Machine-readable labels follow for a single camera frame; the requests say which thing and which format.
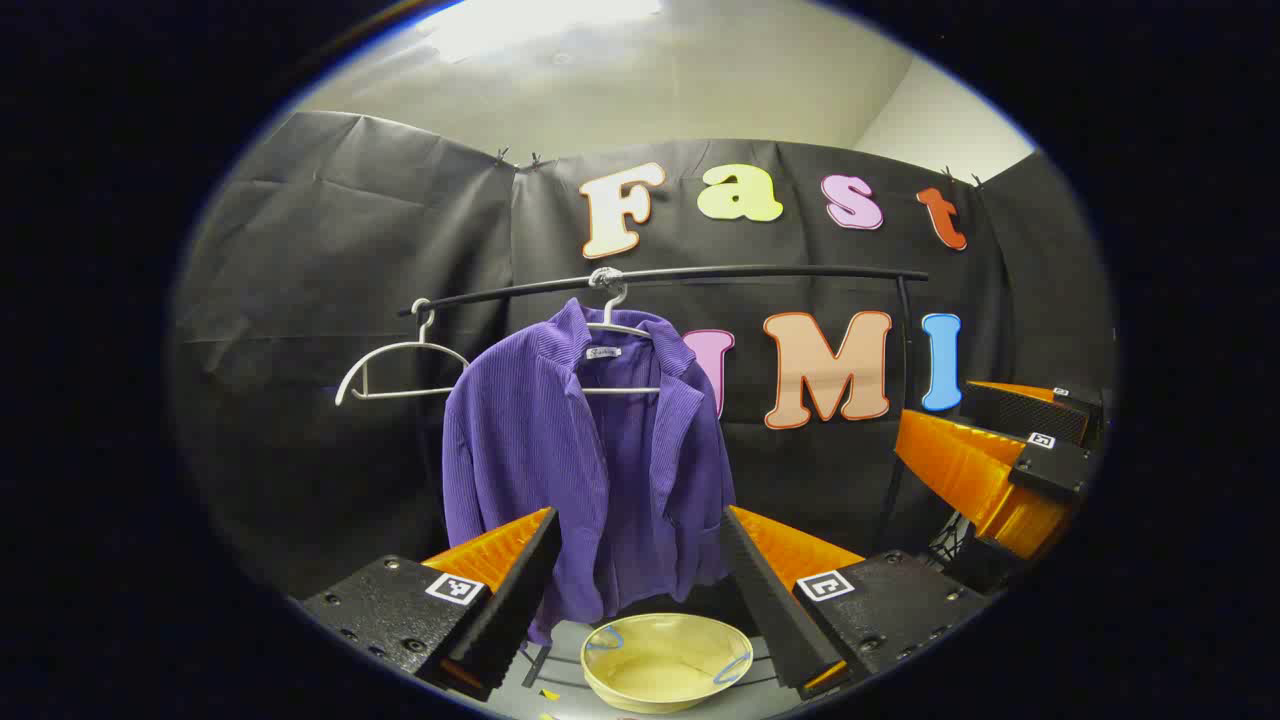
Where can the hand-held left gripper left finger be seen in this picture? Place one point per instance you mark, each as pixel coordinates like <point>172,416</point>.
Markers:
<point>520,600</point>

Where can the black backdrop cloth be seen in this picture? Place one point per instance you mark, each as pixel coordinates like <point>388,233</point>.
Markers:
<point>350,300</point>

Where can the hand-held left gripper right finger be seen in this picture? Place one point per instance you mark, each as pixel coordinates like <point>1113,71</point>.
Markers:
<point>770,610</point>

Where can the black clothes rack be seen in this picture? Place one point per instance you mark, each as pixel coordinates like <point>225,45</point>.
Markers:
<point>760,271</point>

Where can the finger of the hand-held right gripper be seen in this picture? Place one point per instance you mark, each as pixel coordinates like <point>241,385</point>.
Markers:
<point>1050,470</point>
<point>1020,412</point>

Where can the purple ribbed jacket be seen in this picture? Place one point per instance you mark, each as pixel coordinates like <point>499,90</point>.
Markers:
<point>520,450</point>

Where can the white plastic hanger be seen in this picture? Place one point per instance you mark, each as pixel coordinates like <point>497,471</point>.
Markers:
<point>620,390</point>
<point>400,347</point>

